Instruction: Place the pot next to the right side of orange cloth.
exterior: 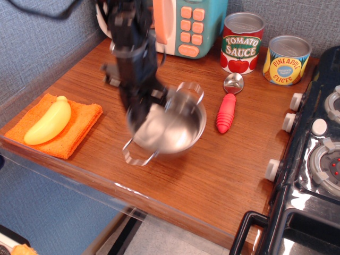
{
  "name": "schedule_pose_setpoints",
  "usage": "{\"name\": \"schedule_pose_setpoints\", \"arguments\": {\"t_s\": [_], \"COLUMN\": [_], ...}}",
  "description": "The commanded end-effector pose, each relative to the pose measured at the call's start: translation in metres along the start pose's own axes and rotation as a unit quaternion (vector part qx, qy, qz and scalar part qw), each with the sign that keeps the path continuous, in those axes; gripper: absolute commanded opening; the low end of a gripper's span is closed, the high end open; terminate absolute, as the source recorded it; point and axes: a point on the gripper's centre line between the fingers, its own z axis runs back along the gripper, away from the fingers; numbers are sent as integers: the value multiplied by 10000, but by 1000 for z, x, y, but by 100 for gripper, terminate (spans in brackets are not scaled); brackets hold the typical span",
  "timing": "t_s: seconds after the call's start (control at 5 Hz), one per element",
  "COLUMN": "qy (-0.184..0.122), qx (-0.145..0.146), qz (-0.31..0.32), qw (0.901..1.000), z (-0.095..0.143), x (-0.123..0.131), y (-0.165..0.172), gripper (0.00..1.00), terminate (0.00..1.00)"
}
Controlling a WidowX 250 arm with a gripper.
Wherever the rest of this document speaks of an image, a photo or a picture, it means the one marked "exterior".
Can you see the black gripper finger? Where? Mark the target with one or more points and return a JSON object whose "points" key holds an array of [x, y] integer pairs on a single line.
{"points": [[125, 96], [138, 111]]}

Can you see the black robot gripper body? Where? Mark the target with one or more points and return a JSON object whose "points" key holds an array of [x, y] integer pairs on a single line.
{"points": [[136, 69]]}

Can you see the stainless steel pot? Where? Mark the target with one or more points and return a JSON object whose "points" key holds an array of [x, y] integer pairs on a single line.
{"points": [[169, 130]]}

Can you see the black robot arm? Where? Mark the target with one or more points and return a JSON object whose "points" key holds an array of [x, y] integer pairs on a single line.
{"points": [[127, 21]]}

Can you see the orange towel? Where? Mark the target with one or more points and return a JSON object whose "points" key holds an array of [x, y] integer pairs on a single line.
{"points": [[83, 117]]}

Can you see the toy microwave teal and white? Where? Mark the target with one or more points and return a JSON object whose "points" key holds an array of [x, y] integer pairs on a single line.
{"points": [[184, 28]]}

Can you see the yellow toy banana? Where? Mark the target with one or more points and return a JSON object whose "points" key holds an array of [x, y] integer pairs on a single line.
{"points": [[51, 124]]}

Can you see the tomato sauce can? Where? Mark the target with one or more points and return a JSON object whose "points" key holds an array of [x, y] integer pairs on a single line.
{"points": [[241, 41]]}

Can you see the white stove knob bottom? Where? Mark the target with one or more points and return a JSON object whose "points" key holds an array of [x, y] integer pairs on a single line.
{"points": [[272, 169]]}

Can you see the white stove knob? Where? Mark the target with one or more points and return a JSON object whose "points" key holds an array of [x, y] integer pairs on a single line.
{"points": [[272, 169], [295, 101], [288, 122]]}

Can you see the white stove knob middle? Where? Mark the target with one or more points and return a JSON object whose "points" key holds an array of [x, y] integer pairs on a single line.
{"points": [[288, 122]]}

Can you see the pineapple slices can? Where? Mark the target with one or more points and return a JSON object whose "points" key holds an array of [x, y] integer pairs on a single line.
{"points": [[286, 60]]}

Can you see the white stove knob top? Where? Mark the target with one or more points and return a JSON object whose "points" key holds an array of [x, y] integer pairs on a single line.
{"points": [[295, 101]]}

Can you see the orange object bottom left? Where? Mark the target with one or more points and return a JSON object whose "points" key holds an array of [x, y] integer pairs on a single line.
{"points": [[23, 249]]}

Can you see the black toy stove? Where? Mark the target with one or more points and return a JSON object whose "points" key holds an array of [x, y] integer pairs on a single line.
{"points": [[304, 204]]}

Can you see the red handled metal scoop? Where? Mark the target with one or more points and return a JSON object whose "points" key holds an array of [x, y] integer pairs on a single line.
{"points": [[233, 84]]}

